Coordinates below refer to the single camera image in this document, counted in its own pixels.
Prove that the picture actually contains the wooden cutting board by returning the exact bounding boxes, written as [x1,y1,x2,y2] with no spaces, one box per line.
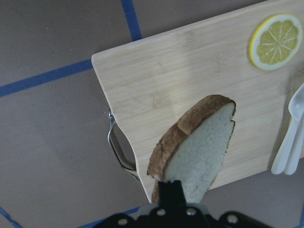
[91,0,304,204]

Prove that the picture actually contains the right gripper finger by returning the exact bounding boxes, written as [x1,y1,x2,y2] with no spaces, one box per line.
[158,180,186,206]

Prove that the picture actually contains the lemon slice toy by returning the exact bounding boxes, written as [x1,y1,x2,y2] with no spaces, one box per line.
[249,14,304,71]

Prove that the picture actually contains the white bread slice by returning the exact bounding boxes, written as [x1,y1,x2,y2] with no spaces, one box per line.
[147,95,236,203]

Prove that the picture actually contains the white plastic spoon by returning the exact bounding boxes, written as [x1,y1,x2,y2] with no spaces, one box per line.
[271,85,304,174]

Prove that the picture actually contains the white plastic fork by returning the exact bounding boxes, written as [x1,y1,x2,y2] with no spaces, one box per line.
[284,115,304,175]

